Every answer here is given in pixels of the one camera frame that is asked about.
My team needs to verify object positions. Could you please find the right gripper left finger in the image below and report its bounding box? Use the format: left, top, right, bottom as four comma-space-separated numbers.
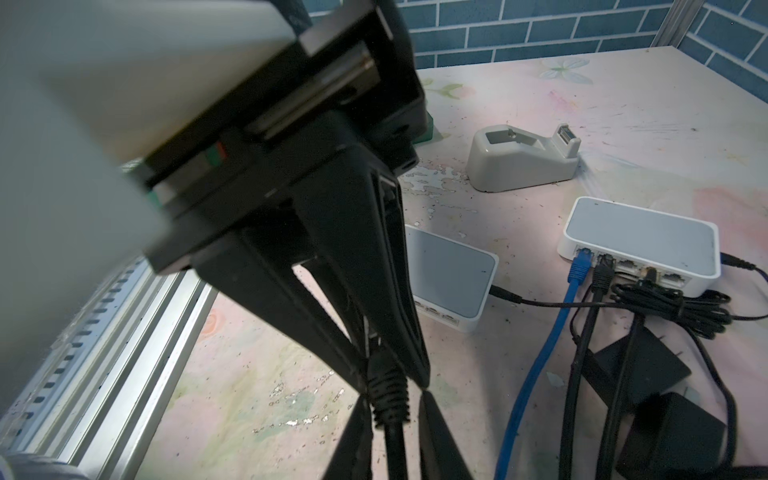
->
323, 396, 373, 480

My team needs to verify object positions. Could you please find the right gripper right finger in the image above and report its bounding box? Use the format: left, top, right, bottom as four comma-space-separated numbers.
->
418, 391, 472, 480

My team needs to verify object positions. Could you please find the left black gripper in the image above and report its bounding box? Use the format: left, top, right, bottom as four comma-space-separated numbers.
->
136, 1, 431, 393

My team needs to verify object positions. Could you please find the black thick cable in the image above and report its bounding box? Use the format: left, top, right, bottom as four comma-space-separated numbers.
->
365, 266, 661, 480

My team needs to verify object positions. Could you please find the black power adapter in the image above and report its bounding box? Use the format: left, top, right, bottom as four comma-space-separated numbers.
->
488, 281, 768, 409
611, 251, 768, 480

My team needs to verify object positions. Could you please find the blue ethernet cable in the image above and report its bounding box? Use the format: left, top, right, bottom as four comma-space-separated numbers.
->
493, 247, 595, 480

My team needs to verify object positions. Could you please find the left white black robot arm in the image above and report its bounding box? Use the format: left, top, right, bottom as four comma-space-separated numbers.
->
1, 1, 430, 406

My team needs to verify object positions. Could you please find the lavender mug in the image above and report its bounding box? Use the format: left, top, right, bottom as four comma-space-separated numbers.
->
1, 453, 88, 480

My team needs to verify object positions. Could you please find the green network switch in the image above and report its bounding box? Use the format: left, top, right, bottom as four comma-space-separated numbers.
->
412, 112, 434, 145

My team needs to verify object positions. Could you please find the aluminium frame rail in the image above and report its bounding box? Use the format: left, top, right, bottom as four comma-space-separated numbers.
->
1, 258, 218, 479

